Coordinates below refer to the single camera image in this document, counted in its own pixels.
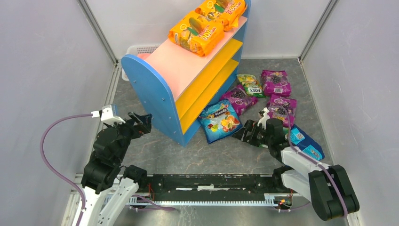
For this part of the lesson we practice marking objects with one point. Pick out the blue Slendy candy bag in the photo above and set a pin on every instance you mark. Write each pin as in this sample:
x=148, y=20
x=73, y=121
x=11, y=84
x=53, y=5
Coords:
x=219, y=121

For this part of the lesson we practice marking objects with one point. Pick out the purple candy bag right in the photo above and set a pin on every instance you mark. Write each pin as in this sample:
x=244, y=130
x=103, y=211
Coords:
x=282, y=108

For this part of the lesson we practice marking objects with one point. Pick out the purple candy bag left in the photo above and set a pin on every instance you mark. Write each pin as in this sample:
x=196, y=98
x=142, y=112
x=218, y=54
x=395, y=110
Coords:
x=239, y=99

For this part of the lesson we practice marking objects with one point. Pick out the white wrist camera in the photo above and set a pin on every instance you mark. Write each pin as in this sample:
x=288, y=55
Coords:
x=108, y=115
x=263, y=114

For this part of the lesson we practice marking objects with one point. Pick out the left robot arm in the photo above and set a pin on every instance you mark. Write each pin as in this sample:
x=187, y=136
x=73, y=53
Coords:
x=104, y=165

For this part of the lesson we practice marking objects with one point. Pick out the purple candy bag top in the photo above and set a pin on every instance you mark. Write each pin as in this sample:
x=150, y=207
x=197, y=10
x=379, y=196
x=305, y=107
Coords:
x=276, y=82

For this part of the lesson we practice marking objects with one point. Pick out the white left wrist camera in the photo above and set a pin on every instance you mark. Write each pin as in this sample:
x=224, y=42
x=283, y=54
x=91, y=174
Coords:
x=108, y=115

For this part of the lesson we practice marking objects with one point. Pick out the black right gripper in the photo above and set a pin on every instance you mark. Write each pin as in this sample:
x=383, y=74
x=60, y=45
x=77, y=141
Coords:
x=251, y=133

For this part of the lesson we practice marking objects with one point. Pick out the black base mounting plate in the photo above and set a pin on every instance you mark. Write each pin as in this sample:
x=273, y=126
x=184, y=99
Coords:
x=211, y=187

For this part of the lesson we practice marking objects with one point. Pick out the orange candy bag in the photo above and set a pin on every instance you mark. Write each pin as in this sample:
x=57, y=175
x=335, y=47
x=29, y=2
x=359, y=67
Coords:
x=225, y=12
x=197, y=34

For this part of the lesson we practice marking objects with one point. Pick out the purple candy bag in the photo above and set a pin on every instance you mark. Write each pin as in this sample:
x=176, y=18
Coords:
x=239, y=99
x=276, y=82
x=282, y=108

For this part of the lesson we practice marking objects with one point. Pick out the white slotted cable duct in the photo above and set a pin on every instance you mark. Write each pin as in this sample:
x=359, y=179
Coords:
x=268, y=201

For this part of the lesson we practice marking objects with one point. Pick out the yellow green Fox's candy bag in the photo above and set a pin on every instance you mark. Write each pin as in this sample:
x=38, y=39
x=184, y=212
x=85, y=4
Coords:
x=251, y=85

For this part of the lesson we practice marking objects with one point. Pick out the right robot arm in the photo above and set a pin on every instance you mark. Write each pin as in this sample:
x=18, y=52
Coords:
x=327, y=188

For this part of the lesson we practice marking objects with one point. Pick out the blue pink yellow shelf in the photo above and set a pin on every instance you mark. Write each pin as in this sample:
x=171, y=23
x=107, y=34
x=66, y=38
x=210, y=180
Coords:
x=175, y=85

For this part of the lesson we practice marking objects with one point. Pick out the white plastic basket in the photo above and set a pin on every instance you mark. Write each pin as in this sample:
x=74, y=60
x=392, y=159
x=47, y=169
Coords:
x=140, y=50

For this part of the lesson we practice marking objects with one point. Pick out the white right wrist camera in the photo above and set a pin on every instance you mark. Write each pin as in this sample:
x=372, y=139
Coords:
x=263, y=114

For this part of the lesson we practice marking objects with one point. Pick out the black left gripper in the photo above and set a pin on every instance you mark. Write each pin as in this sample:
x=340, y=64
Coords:
x=133, y=124

